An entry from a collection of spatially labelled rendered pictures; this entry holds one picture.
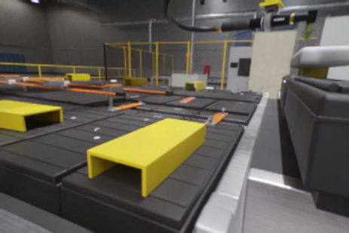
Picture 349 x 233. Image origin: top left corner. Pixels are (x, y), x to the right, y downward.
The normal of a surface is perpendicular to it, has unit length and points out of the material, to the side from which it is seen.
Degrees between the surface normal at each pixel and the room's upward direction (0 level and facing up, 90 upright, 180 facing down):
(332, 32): 90
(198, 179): 0
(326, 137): 90
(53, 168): 0
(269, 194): 90
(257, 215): 90
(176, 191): 0
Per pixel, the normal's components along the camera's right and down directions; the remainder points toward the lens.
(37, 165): 0.04, -0.97
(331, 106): -0.41, 0.20
